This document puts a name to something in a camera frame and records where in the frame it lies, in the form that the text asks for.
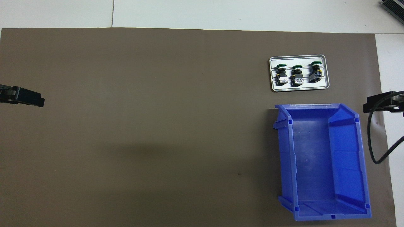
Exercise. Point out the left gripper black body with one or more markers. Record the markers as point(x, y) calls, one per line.
point(6, 97)

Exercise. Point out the blue plastic storage bin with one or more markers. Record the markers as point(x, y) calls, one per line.
point(315, 157)

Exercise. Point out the grey ribbed device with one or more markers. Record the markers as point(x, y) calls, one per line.
point(396, 6)

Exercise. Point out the brown table mat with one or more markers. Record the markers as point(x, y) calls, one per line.
point(157, 94)

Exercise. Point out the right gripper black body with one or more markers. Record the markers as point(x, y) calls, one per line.
point(399, 102)

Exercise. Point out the grey metal tray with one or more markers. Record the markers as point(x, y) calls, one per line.
point(300, 88)

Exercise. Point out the green push button switch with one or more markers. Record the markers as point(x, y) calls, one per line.
point(297, 77)
point(315, 75)
point(281, 77)

